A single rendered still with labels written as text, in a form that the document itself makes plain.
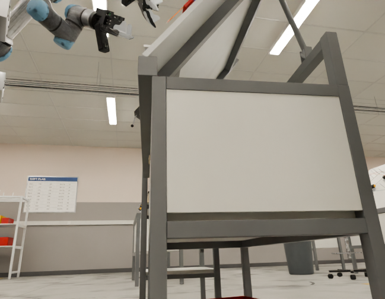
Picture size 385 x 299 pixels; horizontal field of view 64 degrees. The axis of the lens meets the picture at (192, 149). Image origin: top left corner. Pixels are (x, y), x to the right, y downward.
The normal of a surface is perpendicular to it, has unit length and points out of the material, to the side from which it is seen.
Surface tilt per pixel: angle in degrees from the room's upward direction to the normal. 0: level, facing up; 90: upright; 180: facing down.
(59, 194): 90
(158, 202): 90
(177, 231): 90
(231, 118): 90
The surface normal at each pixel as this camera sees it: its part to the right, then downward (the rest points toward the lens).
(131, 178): 0.20, -0.33
